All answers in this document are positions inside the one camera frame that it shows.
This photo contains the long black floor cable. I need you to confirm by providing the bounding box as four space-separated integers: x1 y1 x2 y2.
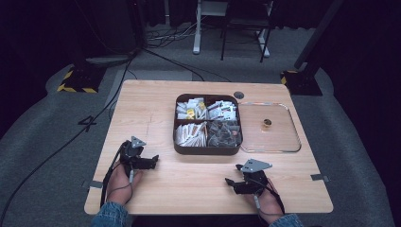
0 46 141 225

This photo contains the white desk frame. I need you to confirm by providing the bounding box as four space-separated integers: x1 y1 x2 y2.
192 0 271 59

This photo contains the thin black floor cable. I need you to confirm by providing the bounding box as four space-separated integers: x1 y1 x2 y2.
141 46 233 83

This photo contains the person's right hand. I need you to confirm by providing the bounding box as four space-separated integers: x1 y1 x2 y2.
245 184 286 225

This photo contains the clear plastic lid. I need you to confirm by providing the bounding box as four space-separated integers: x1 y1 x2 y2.
238 101 303 154

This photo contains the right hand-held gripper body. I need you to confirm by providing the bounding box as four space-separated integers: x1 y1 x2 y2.
235 158 274 196

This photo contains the person's left hand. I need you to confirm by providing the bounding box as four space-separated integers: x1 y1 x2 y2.
106 161 144 206

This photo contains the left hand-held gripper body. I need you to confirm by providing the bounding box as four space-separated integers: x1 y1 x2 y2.
120 135 148 178

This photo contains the pile of white yellow packets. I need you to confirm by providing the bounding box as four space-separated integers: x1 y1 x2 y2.
175 97 208 121

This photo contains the pile of white dark-print packets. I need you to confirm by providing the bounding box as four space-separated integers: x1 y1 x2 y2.
206 99 237 121

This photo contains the pile of dark clear packets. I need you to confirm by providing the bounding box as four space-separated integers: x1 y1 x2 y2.
207 120 242 148

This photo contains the pile of white orange sticks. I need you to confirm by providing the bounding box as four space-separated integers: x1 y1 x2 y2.
175 121 208 148

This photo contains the dark slanted stand pole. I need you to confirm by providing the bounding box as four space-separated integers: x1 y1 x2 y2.
293 0 345 71

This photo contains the black metal chair frame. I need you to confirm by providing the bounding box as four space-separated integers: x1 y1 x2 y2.
219 0 274 63

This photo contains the dark brown compartment box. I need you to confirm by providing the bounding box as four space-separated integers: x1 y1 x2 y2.
172 93 243 156

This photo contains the bundle of floor cables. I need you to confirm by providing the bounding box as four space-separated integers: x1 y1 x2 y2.
146 22 202 49

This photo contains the hazard-striped black stand base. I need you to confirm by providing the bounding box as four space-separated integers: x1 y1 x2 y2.
280 69 323 96
57 64 108 95

